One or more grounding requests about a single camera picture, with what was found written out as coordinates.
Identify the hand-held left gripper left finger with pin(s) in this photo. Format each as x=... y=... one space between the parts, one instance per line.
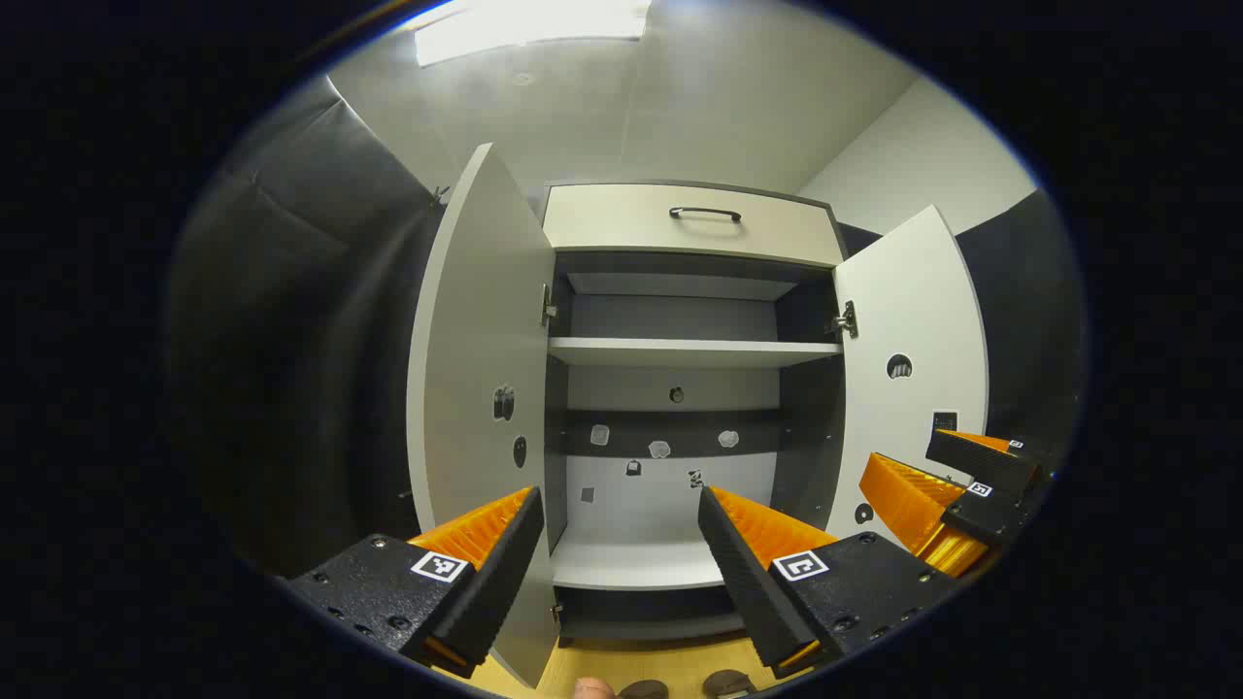
x=500 y=582

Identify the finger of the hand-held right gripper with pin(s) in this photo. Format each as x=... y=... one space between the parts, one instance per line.
x=981 y=463
x=991 y=515

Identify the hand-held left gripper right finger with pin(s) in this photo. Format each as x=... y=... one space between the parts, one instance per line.
x=748 y=592

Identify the white shoe cabinet door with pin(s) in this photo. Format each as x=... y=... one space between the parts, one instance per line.
x=476 y=340
x=913 y=301

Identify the metal door hinge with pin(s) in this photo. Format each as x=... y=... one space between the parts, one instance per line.
x=846 y=320
x=549 y=305

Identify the white cabinet shelf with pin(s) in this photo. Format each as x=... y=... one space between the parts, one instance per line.
x=680 y=351

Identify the white cabinet drawer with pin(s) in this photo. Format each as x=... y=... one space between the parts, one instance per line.
x=621 y=223

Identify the black cloth clip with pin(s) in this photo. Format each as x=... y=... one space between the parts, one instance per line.
x=439 y=195

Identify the ceiling light panel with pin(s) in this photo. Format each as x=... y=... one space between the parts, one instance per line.
x=529 y=29

